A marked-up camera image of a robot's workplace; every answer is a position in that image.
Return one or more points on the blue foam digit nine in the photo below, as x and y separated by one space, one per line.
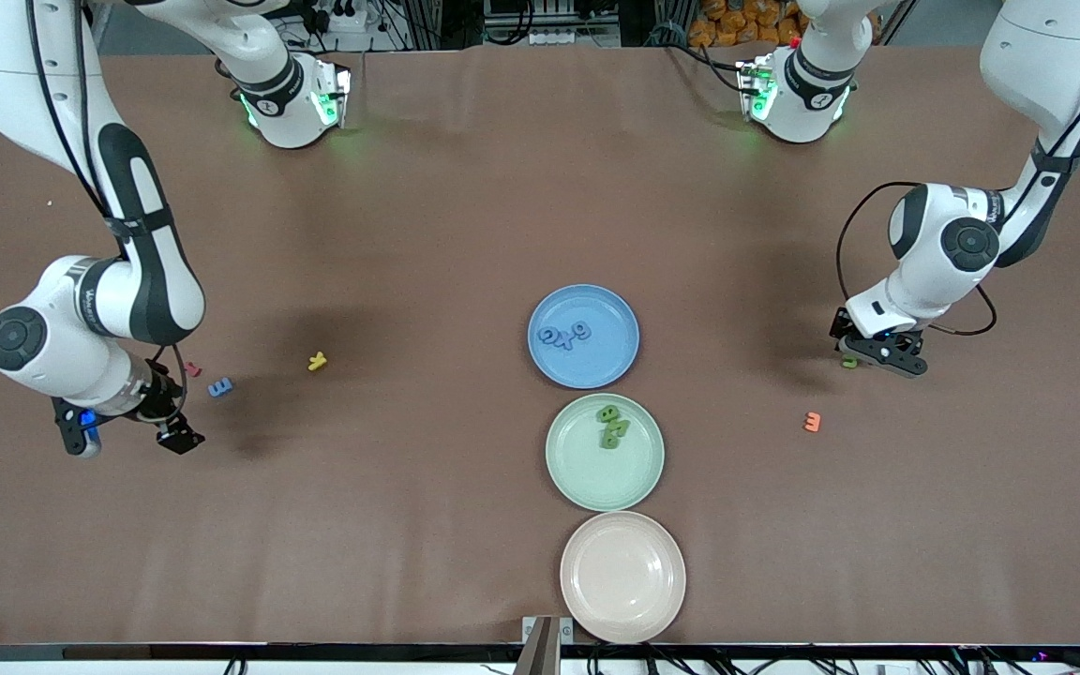
581 331

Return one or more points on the blue foam letter x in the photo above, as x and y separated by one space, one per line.
566 341

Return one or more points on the green foam digit six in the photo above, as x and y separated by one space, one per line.
609 442

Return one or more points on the blue plate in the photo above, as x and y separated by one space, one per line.
596 366

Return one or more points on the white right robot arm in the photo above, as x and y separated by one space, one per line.
6 56

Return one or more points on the white power strip with plugs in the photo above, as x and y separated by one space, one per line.
343 14

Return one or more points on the green foam letter B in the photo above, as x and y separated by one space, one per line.
608 412

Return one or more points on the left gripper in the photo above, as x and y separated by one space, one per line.
841 327

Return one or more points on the long white power strip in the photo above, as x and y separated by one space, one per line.
554 37

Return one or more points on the blue foam letter m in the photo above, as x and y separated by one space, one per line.
219 386

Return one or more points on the yellow foam letter k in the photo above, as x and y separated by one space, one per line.
317 361

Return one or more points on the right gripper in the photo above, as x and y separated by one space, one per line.
161 401

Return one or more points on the green foam letter N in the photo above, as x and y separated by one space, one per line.
617 427

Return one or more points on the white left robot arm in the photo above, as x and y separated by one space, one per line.
1046 56

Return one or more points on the orange foam letter E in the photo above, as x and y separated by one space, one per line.
813 422

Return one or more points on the green plate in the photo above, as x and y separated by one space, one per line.
587 473

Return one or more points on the beige pink plate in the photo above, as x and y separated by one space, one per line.
622 577

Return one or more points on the orange mesh bag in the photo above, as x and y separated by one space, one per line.
737 19

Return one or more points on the blue foam letter c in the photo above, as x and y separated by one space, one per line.
544 337

